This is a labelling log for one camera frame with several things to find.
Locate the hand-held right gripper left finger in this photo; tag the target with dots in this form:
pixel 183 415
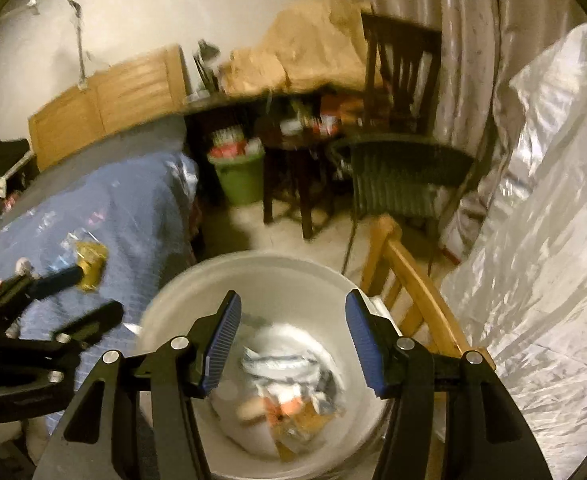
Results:
pixel 221 340

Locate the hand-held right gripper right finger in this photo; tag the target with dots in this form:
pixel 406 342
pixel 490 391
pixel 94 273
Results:
pixel 366 340

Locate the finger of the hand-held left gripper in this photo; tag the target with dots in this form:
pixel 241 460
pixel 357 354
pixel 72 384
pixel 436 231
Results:
pixel 56 279
pixel 93 322

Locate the yellow snack packet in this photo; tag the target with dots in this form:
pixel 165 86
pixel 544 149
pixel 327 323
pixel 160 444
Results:
pixel 93 260

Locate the white paper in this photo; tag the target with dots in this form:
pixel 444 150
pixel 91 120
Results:
pixel 276 360

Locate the white plastic bucket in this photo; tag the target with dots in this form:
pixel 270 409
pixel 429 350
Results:
pixel 283 280

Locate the red and white packet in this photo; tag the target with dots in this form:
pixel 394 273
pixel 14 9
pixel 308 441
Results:
pixel 283 406

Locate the light wooden chair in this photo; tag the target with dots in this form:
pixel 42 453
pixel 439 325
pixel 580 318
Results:
pixel 413 285

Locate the blue checked star blanket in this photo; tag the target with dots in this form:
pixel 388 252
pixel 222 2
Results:
pixel 123 210

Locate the small white cloth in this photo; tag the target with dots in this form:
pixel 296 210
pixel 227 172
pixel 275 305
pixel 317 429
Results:
pixel 8 175

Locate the grey bed sheet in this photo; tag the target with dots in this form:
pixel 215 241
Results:
pixel 98 155

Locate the green waste bin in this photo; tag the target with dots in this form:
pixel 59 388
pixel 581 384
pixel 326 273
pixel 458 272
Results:
pixel 238 180

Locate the black wicker basket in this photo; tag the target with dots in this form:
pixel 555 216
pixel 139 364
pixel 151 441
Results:
pixel 398 180

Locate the wooden headboard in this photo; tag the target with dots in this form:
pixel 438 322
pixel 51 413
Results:
pixel 113 95

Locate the small dark wooden table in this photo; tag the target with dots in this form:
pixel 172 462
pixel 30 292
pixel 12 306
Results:
pixel 293 160

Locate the white bowl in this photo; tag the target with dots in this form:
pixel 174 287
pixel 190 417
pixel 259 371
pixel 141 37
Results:
pixel 291 128

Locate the dark wooden desk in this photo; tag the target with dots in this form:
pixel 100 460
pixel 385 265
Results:
pixel 223 101

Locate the black desk lamp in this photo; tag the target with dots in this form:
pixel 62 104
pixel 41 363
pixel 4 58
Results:
pixel 206 57

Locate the dark wooden chair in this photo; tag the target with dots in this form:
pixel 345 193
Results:
pixel 398 70

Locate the white ceiling fan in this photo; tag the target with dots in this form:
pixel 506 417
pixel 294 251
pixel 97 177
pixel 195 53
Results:
pixel 33 4

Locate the orange cloth cover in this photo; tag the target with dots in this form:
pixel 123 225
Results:
pixel 313 45

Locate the grey patterned curtain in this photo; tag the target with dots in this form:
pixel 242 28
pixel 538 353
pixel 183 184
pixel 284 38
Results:
pixel 473 60

